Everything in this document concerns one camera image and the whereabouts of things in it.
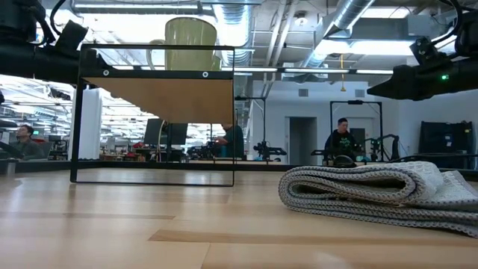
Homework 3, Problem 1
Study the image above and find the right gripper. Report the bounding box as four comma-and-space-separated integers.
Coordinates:
367, 58, 478, 101

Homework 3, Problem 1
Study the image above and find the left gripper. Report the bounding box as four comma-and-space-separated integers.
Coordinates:
33, 48, 110, 84

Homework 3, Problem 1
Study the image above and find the large pale green mug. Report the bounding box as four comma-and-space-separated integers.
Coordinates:
145, 16, 219, 72

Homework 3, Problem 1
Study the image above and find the white square pillar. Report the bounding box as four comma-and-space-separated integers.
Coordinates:
69, 87, 103, 161

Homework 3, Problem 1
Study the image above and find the person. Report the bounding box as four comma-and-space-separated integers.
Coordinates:
215, 124, 246, 160
10, 125, 46, 161
323, 117, 358, 162

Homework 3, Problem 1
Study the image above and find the black cabinet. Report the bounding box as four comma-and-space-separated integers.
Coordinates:
418, 120, 475, 169

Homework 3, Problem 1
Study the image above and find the black background monitor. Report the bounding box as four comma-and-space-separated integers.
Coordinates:
166, 122, 189, 146
143, 118, 166, 146

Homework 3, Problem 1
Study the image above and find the grey doorway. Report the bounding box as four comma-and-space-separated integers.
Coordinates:
285, 116, 318, 165

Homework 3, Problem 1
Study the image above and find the grey folded knitted cloth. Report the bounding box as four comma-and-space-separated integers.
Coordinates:
278, 160, 478, 239

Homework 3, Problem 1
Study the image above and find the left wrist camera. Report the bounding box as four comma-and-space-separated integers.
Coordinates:
55, 20, 90, 52

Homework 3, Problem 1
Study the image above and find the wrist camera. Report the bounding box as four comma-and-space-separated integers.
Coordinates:
409, 36, 441, 69
55, 20, 90, 52

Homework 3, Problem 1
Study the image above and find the black metal stand frame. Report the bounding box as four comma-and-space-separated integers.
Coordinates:
329, 99, 384, 161

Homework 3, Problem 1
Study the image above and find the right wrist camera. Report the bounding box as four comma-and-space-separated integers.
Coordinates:
409, 36, 441, 69

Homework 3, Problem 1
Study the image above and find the yellow hanging cord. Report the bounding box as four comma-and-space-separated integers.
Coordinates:
339, 54, 347, 93

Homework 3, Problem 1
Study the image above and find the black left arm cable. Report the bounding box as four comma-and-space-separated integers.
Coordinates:
49, 0, 71, 37

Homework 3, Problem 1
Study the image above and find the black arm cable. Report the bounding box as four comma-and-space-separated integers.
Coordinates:
49, 0, 71, 37
429, 0, 465, 48

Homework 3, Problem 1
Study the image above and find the wooden shelf black metal frame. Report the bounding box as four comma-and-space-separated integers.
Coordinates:
69, 43, 237, 187

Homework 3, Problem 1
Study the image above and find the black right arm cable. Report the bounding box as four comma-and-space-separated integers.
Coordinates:
429, 0, 465, 48

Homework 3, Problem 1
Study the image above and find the corrugated silver ventilation duct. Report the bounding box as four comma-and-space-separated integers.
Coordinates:
212, 0, 257, 67

